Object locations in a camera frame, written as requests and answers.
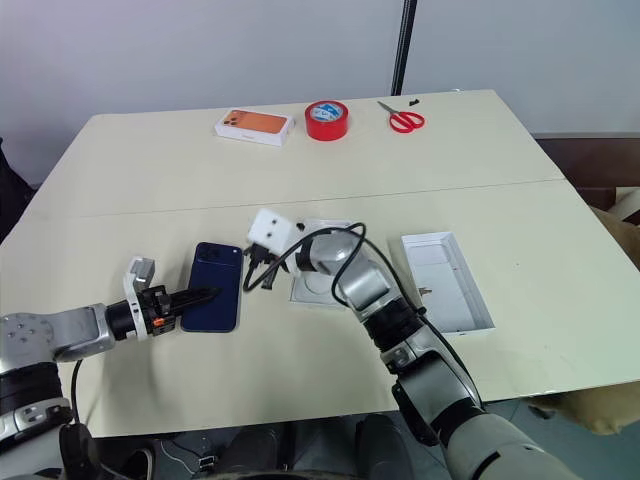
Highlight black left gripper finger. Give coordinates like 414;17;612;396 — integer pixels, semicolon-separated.
171;286;223;303
172;297;215;316

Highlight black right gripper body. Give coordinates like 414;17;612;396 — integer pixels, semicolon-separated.
246;243;288;274

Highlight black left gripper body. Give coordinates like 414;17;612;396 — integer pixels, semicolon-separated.
137;284;177;336

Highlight dark blue smartphone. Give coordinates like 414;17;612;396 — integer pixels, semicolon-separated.
179;241;245;334

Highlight orange printed phone box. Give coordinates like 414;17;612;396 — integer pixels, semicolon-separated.
214;106;295;149

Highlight white phone box lid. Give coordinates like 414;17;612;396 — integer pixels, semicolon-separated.
400;230;497;336

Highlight tan cardboard box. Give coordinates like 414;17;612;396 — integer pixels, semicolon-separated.
588;186;640;274

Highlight red tape roll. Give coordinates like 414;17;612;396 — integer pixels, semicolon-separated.
304;99;350;142

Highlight dark rounded shape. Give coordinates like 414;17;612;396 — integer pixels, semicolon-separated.
353;413;407;472
218;424;282;474

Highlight black vertical pole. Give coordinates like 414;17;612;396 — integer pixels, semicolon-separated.
389;0;419;97

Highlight dark brown furniture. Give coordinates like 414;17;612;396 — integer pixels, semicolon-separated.
533;131;640;210

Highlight tan cushion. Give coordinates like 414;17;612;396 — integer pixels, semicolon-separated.
528;383;640;437

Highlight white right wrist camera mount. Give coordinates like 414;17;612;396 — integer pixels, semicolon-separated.
245;208;297;259

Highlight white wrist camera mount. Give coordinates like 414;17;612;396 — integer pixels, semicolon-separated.
122;255;158;342
245;208;297;259

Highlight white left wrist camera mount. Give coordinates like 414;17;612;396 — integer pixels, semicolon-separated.
122;255;158;342

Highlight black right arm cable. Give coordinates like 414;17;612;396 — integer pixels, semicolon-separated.
269;222;487;412

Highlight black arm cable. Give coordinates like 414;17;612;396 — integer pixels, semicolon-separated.
69;356;89;432
269;222;487;412

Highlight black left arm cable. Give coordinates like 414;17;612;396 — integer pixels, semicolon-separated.
69;356;89;432

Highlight red handled scissors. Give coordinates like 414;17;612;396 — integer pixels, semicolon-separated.
376;100;427;135

